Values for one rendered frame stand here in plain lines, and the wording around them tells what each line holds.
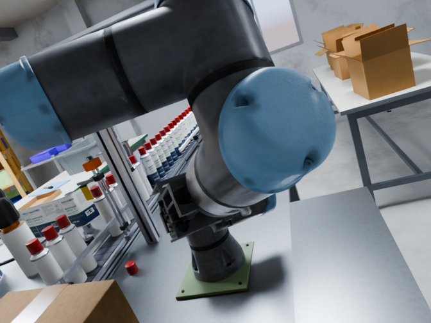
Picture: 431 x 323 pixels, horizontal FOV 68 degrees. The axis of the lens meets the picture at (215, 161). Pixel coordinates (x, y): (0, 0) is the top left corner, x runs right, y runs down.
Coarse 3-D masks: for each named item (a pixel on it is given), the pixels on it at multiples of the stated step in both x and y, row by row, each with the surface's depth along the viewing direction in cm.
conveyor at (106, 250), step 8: (168, 176) 167; (112, 240) 119; (120, 240) 116; (104, 248) 115; (112, 248) 113; (96, 256) 111; (104, 256) 109; (104, 264) 105; (96, 272) 101; (88, 280) 99
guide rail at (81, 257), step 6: (126, 204) 125; (114, 216) 118; (108, 222) 114; (114, 222) 115; (108, 228) 112; (102, 234) 108; (96, 240) 104; (90, 246) 101; (84, 252) 98; (78, 258) 96; (72, 264) 94; (78, 264) 95; (66, 270) 91; (72, 270) 92; (66, 276) 90
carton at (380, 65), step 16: (368, 32) 219; (384, 32) 181; (400, 32) 181; (352, 48) 220; (368, 48) 186; (384, 48) 186; (400, 48) 185; (352, 64) 211; (368, 64) 190; (384, 64) 189; (400, 64) 188; (352, 80) 223; (368, 80) 193; (384, 80) 192; (400, 80) 192; (368, 96) 197
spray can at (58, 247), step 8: (48, 232) 92; (56, 232) 94; (48, 240) 92; (56, 240) 92; (64, 240) 94; (48, 248) 92; (56, 248) 92; (64, 248) 94; (56, 256) 93; (64, 256) 94; (72, 256) 96; (64, 264) 94; (72, 272) 95; (80, 272) 97; (72, 280) 96; (80, 280) 96
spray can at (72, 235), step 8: (64, 216) 98; (64, 224) 98; (72, 224) 100; (64, 232) 97; (72, 232) 98; (72, 240) 99; (80, 240) 100; (72, 248) 99; (80, 248) 100; (88, 256) 102; (80, 264) 101; (88, 264) 102; (96, 264) 104; (88, 272) 102
